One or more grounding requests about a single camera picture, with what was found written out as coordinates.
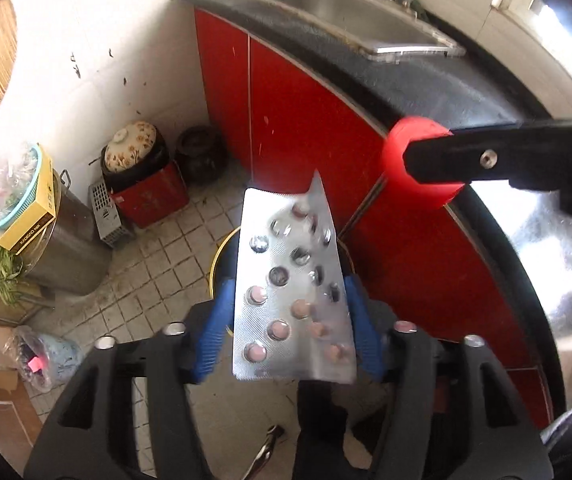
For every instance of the teal plastic basket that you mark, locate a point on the teal plastic basket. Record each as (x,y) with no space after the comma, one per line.
(30,180)

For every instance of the dark brown jar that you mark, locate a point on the dark brown jar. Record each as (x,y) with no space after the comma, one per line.
(200,155)

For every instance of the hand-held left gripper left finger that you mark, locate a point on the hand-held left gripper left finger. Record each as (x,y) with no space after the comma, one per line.
(215,330)

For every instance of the floral lidded ceramic pot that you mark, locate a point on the floral lidded ceramic pot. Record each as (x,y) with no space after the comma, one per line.
(130,147)

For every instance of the stainless steel sink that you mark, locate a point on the stainless steel sink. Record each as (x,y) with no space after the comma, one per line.
(346,15)

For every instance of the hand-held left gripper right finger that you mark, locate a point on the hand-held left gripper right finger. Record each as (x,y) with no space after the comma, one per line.
(361,320)

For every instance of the red cabinet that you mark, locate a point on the red cabinet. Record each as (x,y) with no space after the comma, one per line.
(306,120)

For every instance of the plastic bag with blue cloth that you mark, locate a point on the plastic bag with blue cloth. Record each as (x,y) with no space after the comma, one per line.
(50,355)

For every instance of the chrome metal rod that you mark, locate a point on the chrome metal rod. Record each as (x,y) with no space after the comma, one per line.
(266,450)

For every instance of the red plastic cap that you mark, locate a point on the red plastic cap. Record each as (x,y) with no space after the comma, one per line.
(396,150)

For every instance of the yellow cardboard box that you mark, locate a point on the yellow cardboard box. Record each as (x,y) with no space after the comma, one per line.
(33,215)

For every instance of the silver pill blister pack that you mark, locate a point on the silver pill blister pack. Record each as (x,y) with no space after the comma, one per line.
(291,270)

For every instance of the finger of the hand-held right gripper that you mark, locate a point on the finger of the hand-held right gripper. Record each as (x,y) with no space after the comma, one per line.
(516,155)

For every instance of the large steel pot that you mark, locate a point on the large steel pot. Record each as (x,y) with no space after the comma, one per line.
(70,250)

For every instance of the green cloth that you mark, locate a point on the green cloth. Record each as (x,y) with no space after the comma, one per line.
(416,5)

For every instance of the red box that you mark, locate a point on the red box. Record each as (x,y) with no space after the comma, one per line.
(155,200)

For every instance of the green onions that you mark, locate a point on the green onions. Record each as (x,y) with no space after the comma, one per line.
(3,270)

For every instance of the grey slotted metal box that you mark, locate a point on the grey slotted metal box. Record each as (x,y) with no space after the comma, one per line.
(108,220)

